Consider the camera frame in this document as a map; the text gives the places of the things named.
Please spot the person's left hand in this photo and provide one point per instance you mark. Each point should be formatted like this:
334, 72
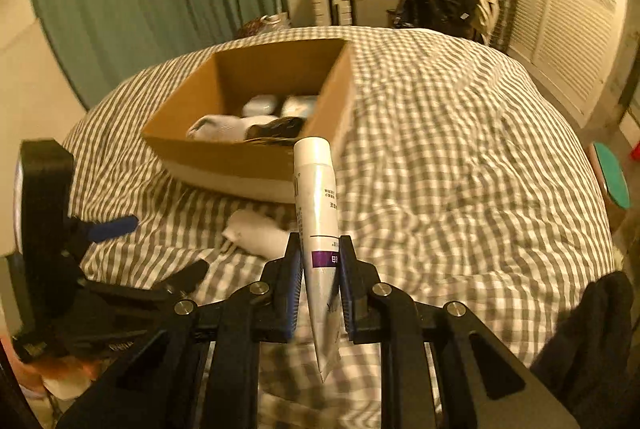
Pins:
66, 378

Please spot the blue tissue packet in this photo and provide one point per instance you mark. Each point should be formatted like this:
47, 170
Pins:
299, 106

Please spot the clear water jug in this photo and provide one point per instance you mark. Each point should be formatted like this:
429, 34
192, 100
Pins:
273, 22

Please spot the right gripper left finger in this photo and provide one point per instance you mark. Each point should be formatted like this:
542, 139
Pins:
197, 367

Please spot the brown cardboard box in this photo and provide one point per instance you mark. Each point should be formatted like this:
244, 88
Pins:
223, 84

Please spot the grey white checkered duvet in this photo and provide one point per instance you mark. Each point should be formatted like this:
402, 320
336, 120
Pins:
458, 181

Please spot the black jacket on chair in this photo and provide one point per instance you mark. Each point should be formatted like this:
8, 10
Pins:
450, 17

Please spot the brown patterned bag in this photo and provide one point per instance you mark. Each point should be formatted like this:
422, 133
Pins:
249, 29

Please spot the dark striped suitcase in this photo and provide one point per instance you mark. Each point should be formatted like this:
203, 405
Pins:
502, 33

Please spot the green topped stool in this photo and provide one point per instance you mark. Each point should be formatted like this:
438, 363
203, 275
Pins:
613, 178

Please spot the white louvered wardrobe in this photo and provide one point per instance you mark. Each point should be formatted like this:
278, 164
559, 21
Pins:
569, 46

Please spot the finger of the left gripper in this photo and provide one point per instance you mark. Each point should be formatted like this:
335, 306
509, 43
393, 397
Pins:
96, 232
177, 285

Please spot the white sock pair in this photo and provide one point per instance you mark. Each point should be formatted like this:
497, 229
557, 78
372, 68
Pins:
256, 234

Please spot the smartphone with lit screen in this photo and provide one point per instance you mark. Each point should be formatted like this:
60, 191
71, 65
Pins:
17, 206

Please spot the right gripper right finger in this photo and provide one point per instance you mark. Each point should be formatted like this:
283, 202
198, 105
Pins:
441, 367

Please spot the light blue earbuds case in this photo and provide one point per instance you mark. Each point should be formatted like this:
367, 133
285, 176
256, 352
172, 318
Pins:
263, 104

